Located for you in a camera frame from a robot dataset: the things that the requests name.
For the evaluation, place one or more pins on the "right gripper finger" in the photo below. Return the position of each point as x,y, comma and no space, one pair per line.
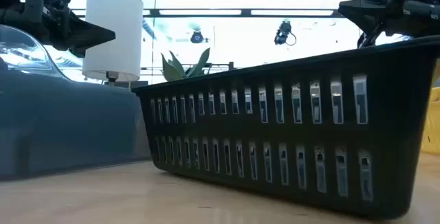
371,12
370,36

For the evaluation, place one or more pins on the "smoky translucent plastic basket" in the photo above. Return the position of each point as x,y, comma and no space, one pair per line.
68,124

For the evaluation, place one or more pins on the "white shade table lamp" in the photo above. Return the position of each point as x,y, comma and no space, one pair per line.
113,31

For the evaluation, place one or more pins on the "green plant in white pot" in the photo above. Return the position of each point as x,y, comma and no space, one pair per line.
173,71

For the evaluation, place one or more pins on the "dark round ceiling fixture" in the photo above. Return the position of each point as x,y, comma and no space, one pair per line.
197,37

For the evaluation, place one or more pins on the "black slotted plastic basket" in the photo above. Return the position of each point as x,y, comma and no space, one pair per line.
240,128

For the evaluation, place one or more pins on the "black overhead camera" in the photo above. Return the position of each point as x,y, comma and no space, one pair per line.
283,31

